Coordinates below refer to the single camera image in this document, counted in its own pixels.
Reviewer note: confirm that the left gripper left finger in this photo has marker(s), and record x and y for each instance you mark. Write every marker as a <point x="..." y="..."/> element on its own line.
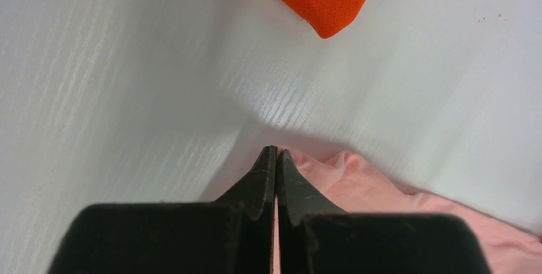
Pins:
<point x="232" y="234"/>

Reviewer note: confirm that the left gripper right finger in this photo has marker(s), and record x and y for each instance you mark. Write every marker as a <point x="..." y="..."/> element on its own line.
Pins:
<point x="317" y="236"/>

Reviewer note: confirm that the pink t shirt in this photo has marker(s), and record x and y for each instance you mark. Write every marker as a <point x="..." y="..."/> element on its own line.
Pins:
<point x="357" y="186"/>

